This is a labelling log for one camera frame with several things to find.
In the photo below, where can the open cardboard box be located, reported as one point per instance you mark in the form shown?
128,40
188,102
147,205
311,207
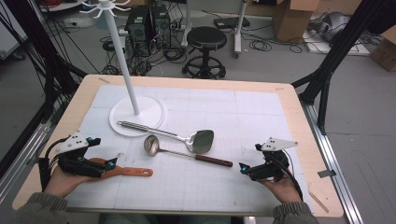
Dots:
289,21

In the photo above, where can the grey tape strip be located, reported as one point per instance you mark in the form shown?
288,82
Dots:
327,173

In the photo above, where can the white stand leg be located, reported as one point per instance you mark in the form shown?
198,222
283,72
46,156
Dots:
239,31
186,25

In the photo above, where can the person's right hand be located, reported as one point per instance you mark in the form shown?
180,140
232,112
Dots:
285,191

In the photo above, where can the closed cardboard box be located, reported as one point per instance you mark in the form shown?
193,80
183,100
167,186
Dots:
384,53

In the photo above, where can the steel spatula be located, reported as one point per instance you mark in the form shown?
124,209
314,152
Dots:
202,141

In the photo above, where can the brown wooden rice paddle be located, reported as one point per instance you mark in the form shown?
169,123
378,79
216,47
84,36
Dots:
134,171

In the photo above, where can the white utensil stand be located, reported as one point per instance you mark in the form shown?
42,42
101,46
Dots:
149,112

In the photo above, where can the aluminium rail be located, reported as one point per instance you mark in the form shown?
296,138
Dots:
333,161
21,161

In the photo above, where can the person's left hand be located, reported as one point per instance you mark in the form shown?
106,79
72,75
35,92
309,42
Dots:
62,184

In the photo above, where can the black computer tower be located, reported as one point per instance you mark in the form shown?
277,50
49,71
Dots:
137,31
162,26

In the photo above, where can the white grid mat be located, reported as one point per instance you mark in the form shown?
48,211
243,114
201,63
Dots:
218,118

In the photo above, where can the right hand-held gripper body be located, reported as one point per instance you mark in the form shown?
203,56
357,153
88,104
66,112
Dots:
267,171

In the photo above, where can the black round stool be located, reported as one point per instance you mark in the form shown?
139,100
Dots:
207,39

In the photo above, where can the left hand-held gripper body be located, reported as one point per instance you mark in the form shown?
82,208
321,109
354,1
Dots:
76,165

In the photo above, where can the black flat device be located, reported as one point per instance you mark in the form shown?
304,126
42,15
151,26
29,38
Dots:
230,22

